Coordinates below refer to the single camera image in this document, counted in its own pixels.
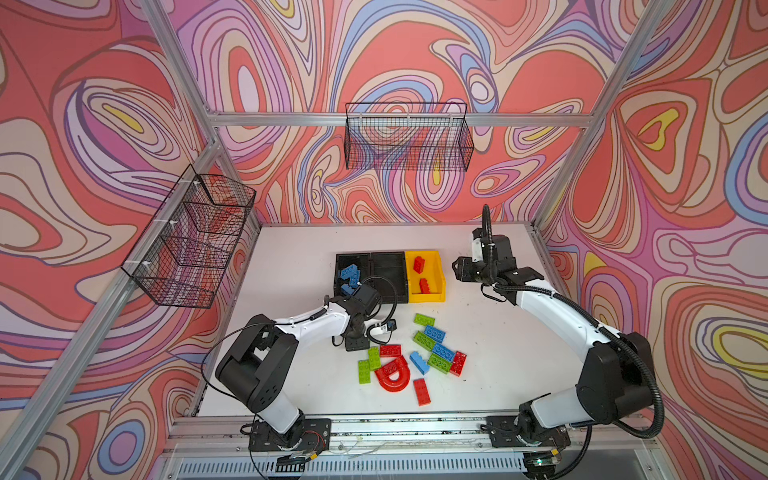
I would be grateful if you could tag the black wire basket left wall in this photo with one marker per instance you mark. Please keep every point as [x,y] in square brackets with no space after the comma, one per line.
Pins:
[200,222]

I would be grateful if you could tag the black wire basket wall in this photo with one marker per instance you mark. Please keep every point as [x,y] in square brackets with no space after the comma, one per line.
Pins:
[200,222]
[405,135]

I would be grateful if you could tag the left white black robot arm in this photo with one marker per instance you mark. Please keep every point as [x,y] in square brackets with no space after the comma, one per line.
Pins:
[256,365]

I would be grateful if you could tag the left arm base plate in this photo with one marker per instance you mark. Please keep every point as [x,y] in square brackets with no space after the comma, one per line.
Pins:
[309,435]

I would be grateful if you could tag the middle black plastic bin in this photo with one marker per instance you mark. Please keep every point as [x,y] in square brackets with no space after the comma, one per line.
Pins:
[390,270]

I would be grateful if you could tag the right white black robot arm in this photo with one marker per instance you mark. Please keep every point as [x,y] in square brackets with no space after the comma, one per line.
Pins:
[565,367]

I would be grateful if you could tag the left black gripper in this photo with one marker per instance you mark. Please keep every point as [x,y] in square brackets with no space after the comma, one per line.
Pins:
[359,345]

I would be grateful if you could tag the yellow plastic bin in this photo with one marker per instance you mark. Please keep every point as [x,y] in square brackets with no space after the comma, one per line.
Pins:
[433,272]

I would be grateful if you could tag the aluminium front rail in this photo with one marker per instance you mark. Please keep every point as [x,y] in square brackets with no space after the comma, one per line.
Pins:
[415,445]

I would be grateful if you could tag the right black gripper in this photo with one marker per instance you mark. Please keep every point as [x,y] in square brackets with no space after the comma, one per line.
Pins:
[463,272]

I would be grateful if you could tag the red lego arch piece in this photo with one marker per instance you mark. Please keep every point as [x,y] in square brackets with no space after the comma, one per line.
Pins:
[394,376]

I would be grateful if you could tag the red lego brick bottom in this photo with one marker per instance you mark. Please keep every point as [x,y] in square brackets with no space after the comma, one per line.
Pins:
[422,392]

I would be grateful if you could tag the left black plastic bin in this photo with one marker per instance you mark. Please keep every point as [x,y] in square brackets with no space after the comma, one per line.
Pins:
[361,259]

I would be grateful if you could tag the green lego brick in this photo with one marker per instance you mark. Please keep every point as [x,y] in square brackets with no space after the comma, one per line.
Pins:
[424,341]
[439,363]
[364,372]
[424,320]
[374,358]

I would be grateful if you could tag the green lego brick beside arch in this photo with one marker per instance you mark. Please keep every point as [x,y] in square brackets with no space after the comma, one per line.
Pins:
[374,358]

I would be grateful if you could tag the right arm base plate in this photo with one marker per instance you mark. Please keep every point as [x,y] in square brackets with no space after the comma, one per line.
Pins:
[507,431]

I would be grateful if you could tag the red lego brick above arch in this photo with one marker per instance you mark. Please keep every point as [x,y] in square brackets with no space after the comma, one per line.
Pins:
[390,351]

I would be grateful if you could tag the blue lego brick beside arch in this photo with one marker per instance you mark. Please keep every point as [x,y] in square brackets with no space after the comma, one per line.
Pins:
[419,363]

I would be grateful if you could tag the black wire basket back wall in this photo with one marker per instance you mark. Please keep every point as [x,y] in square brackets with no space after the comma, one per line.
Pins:
[405,135]

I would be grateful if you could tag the red lego brick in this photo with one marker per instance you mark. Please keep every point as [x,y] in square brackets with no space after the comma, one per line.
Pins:
[424,286]
[458,363]
[419,264]
[422,392]
[390,351]

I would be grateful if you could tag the black plastic bin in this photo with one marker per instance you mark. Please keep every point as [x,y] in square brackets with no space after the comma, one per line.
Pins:
[361,259]
[390,270]

